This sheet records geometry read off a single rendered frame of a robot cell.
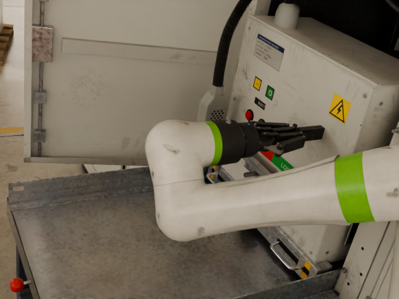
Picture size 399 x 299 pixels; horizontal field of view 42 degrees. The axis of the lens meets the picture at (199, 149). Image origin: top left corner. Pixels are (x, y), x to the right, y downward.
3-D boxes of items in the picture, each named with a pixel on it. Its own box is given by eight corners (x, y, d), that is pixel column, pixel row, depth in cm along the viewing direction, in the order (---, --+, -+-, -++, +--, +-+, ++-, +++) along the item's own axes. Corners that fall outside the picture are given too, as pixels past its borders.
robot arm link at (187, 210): (344, 155, 92) (331, 154, 82) (356, 221, 91) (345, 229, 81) (168, 185, 108) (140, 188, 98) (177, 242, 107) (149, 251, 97)
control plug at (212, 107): (199, 152, 149) (209, 96, 141) (191, 144, 152) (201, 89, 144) (222, 150, 153) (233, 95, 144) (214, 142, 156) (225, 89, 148)
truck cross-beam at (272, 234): (310, 289, 126) (317, 270, 123) (206, 174, 166) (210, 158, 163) (326, 284, 129) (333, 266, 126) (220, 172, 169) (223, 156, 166)
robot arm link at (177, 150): (154, 115, 94) (133, 127, 104) (164, 183, 93) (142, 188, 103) (219, 111, 101) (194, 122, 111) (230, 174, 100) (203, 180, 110)
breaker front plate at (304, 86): (309, 267, 126) (371, 87, 104) (214, 166, 162) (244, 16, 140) (313, 266, 127) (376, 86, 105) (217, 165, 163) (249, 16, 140)
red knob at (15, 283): (11, 296, 117) (11, 285, 116) (9, 286, 119) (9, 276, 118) (32, 292, 119) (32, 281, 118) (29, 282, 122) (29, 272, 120)
